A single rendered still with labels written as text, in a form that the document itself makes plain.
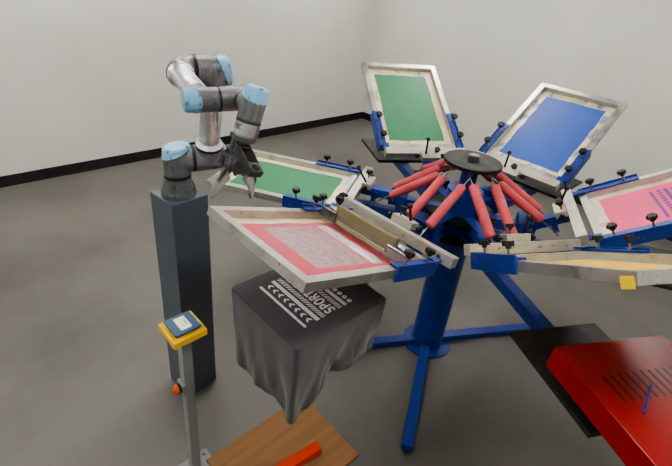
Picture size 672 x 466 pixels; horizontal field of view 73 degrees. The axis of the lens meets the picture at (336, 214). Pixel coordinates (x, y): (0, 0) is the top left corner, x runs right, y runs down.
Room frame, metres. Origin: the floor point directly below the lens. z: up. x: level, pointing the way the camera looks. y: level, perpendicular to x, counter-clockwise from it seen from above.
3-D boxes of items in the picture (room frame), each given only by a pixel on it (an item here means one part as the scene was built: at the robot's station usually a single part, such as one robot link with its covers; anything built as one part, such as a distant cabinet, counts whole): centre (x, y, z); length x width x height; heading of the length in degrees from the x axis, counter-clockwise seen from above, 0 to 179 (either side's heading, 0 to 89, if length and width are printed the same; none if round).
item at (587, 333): (1.66, -0.88, 0.91); 1.34 x 0.41 x 0.08; 16
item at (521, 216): (2.30, -0.70, 0.99); 0.82 x 0.79 x 0.12; 136
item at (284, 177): (2.52, 0.18, 1.05); 1.08 x 0.61 x 0.23; 76
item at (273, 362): (1.34, 0.24, 0.74); 0.45 x 0.03 x 0.43; 46
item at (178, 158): (1.79, 0.71, 1.37); 0.13 x 0.12 x 0.14; 121
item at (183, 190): (1.78, 0.71, 1.25); 0.15 x 0.15 x 0.10
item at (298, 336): (1.50, 0.08, 0.95); 0.48 x 0.44 x 0.01; 136
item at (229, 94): (1.40, 0.35, 1.77); 0.11 x 0.11 x 0.08; 31
